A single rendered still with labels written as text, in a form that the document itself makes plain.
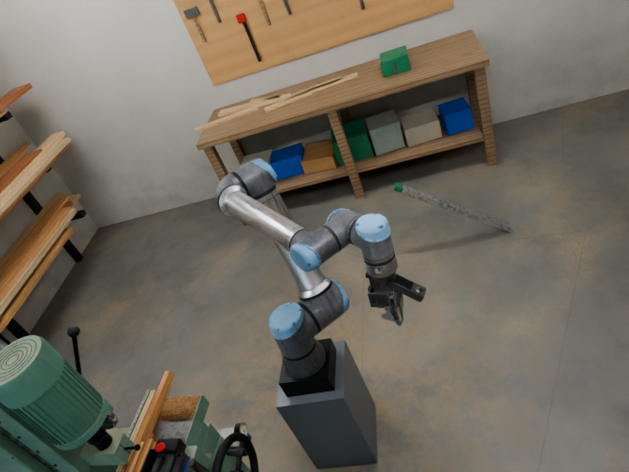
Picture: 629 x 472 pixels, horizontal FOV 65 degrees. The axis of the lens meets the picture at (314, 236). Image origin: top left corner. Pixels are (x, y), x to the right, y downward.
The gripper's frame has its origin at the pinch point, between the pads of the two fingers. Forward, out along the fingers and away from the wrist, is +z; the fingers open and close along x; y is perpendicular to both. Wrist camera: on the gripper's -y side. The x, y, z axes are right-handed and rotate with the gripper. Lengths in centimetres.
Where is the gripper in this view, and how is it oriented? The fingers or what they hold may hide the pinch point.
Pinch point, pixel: (402, 321)
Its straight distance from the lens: 158.0
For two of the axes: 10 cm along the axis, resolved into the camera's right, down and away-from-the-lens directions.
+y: -8.9, 0.1, 4.5
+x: -3.7, 5.6, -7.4
